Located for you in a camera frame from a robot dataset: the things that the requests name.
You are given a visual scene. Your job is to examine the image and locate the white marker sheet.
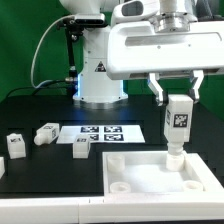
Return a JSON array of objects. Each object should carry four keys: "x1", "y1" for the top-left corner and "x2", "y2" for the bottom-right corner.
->
[{"x1": 57, "y1": 125, "x2": 145, "y2": 144}]

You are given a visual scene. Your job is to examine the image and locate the grey cable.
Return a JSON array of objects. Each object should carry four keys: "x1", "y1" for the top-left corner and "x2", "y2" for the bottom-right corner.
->
[{"x1": 30, "y1": 14, "x2": 75, "y2": 90}]

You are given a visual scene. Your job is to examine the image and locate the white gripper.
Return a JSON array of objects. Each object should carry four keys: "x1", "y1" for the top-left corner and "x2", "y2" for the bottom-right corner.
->
[{"x1": 107, "y1": 21, "x2": 224, "y2": 106}]

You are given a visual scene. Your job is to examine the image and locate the black cable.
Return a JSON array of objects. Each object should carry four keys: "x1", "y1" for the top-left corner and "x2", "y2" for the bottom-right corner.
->
[{"x1": 4, "y1": 79, "x2": 75, "y2": 100}]

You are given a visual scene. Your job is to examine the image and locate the white block left edge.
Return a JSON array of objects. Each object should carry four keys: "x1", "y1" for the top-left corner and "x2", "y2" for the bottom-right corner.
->
[{"x1": 0, "y1": 157, "x2": 5, "y2": 179}]

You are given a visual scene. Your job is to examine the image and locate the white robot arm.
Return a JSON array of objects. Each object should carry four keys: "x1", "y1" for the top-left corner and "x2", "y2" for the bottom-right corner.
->
[{"x1": 59, "y1": 0, "x2": 224, "y2": 106}]

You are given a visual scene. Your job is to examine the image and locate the white L-shaped fence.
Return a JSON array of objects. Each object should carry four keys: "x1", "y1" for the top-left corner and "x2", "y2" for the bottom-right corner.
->
[{"x1": 0, "y1": 193, "x2": 224, "y2": 224}]

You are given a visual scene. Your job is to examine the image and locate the white square table top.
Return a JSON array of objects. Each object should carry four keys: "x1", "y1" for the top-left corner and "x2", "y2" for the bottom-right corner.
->
[{"x1": 103, "y1": 151, "x2": 224, "y2": 195}]

